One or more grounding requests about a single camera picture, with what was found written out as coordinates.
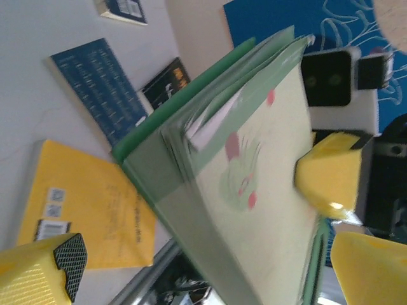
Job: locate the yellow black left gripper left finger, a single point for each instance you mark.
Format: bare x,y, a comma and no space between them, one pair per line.
28,276

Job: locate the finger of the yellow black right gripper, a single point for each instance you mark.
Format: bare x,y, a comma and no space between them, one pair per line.
330,171

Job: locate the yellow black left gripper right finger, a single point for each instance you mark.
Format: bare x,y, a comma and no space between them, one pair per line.
372,273

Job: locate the green notebook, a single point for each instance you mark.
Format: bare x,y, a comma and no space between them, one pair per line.
254,190

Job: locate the black book yellow title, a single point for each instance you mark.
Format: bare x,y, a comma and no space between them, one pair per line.
165,85

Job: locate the blue paperback book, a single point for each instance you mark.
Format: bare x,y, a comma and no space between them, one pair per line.
124,9
95,89

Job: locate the blue poster beige circle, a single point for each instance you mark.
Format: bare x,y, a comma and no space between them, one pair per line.
254,19

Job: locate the aluminium frame rails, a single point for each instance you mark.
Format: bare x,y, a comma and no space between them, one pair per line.
165,263

